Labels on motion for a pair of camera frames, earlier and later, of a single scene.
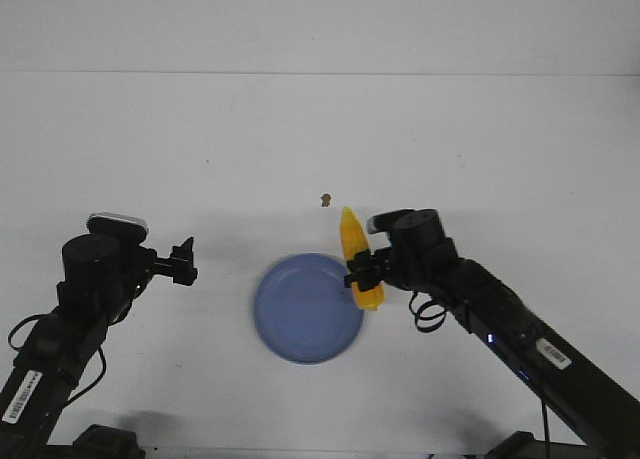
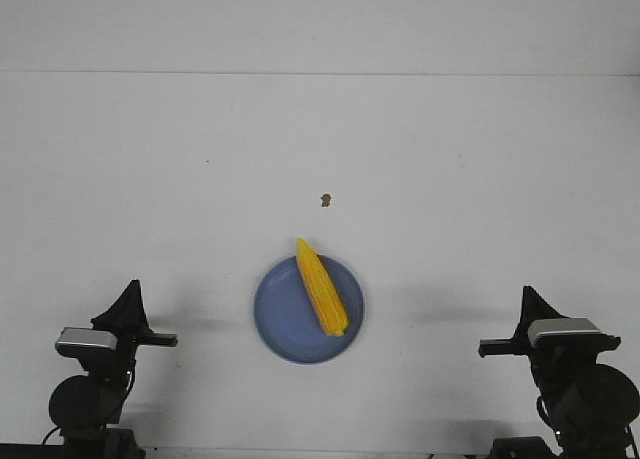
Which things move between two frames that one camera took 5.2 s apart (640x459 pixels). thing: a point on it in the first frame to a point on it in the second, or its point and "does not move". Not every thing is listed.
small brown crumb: [325, 200] does not move
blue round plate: [304, 311] does not move
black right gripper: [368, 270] to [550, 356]
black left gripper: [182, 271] to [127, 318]
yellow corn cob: [356, 243] to [322, 287]
